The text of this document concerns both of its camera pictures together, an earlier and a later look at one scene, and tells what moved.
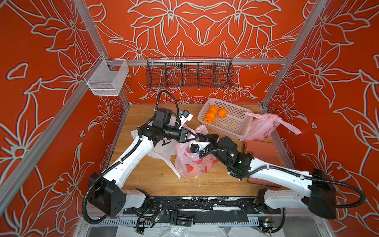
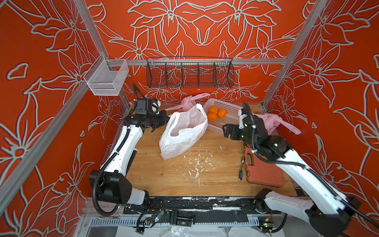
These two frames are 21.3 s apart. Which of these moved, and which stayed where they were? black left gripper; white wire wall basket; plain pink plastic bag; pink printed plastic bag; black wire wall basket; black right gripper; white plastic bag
Moved: white plastic bag; black left gripper; plain pink plastic bag; black right gripper
Stayed: white wire wall basket; pink printed plastic bag; black wire wall basket
